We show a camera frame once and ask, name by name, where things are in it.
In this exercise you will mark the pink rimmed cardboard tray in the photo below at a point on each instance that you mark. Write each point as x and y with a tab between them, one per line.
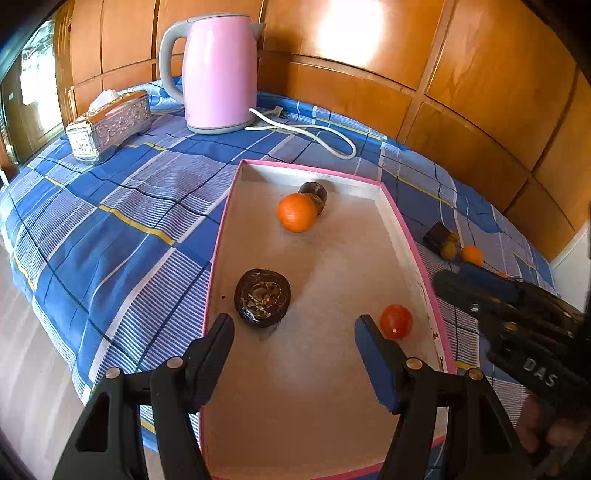
323	277

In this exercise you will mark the orange tangerine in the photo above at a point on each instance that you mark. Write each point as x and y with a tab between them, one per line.
295	213

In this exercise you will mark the smooth orange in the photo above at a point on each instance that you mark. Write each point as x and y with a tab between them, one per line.
472	255

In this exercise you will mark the red tomato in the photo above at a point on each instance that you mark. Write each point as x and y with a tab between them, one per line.
396	321

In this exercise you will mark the white tissue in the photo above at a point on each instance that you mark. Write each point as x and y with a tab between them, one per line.
104	98

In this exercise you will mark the yellow green small fruit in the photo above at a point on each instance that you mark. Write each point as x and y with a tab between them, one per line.
449	251

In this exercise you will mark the pink electric kettle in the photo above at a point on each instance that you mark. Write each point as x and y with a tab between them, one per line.
217	74

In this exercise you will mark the silver embossed tissue box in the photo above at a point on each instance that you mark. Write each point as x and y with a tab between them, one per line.
111	127

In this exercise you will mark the blue checked tablecloth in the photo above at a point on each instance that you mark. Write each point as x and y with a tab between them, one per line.
138	207

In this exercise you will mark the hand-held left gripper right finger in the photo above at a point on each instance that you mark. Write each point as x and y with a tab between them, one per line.
375	364

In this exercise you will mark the dark cup behind orange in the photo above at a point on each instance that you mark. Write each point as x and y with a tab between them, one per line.
318	194

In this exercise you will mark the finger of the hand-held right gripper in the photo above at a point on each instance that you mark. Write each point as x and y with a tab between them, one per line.
489	279
461	290

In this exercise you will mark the person's right hand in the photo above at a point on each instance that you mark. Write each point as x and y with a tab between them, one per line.
545	424

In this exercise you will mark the wooden framed glass door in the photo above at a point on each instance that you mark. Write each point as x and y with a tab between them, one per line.
32	106

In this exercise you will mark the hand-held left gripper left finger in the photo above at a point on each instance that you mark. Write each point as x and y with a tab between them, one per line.
220	337

